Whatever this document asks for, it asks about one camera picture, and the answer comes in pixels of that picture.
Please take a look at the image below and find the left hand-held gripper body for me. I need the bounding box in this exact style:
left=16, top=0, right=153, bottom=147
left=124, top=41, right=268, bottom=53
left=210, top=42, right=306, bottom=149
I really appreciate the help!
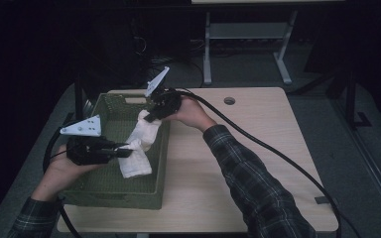
left=60, top=114, right=120, bottom=167

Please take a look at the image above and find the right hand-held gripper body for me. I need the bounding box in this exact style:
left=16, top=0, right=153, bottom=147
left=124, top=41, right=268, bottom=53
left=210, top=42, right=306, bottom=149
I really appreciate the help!
left=144, top=65, right=184, bottom=121

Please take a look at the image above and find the white cloth with brown print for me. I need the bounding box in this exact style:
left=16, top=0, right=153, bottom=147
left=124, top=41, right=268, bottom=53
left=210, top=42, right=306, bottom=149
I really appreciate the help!
left=117, top=109, right=164, bottom=179

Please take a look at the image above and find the green woven basket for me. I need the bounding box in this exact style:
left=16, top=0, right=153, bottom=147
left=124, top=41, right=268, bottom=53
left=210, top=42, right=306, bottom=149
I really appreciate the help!
left=59, top=92, right=172, bottom=210

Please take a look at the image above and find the person's right hand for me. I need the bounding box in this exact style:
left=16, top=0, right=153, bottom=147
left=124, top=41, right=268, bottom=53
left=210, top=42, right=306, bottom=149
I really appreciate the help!
left=165, top=96, right=218, bottom=134

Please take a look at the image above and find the person's left hand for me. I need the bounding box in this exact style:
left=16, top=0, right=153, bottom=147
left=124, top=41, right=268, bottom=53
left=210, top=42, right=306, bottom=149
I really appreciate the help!
left=31, top=153, right=104, bottom=203

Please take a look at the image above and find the black metal stand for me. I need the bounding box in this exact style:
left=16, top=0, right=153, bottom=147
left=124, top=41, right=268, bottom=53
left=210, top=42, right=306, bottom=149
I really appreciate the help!
left=343, top=69, right=373, bottom=131
left=63, top=72, right=91, bottom=129

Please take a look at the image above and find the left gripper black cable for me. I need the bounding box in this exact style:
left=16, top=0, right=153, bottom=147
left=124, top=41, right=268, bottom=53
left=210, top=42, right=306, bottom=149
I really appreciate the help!
left=42, top=121, right=84, bottom=238

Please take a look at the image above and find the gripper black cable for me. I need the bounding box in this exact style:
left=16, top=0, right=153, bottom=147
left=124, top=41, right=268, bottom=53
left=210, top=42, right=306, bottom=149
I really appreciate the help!
left=174, top=86, right=362, bottom=238
left=42, top=121, right=84, bottom=238

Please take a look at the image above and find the tangle of floor cables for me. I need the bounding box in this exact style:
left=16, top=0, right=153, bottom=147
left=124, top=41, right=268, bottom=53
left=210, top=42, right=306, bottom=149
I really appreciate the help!
left=129, top=15, right=206, bottom=89

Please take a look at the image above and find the grey metal desk frame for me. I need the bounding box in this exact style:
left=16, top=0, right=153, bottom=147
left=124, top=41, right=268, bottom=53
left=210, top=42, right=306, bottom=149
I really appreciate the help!
left=190, top=0, right=345, bottom=86

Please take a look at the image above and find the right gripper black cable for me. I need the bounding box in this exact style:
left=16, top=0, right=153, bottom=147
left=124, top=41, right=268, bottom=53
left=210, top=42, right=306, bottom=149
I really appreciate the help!
left=174, top=86, right=362, bottom=238

